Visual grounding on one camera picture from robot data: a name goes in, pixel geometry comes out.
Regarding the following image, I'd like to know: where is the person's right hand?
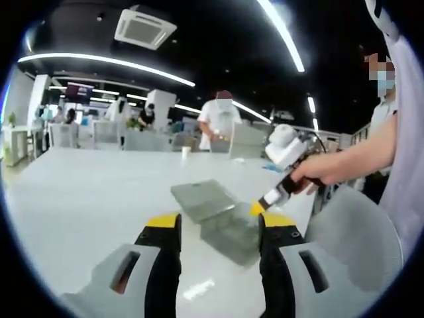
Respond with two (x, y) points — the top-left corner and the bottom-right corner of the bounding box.
(292, 153), (339, 196)

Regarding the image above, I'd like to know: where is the grey desk partition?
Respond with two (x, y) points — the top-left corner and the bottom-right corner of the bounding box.
(229, 121), (275, 159)

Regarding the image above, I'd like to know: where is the person's light shirt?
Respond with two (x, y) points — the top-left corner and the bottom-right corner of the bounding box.
(364, 0), (424, 262)

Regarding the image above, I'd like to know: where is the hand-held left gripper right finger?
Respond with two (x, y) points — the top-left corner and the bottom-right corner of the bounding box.
(257, 212), (365, 318)

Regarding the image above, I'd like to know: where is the dark wall display screen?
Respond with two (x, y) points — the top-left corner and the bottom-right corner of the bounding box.
(65, 82), (95, 101)

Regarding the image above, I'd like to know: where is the clear plastic guide fixture box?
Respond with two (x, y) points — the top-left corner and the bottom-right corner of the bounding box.
(170, 178), (263, 268)

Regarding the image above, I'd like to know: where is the ceiling air conditioner unit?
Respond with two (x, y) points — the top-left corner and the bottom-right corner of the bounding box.
(113, 9), (178, 51)

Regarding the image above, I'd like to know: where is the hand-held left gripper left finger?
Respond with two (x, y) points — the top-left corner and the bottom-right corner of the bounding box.
(58, 212), (183, 318)

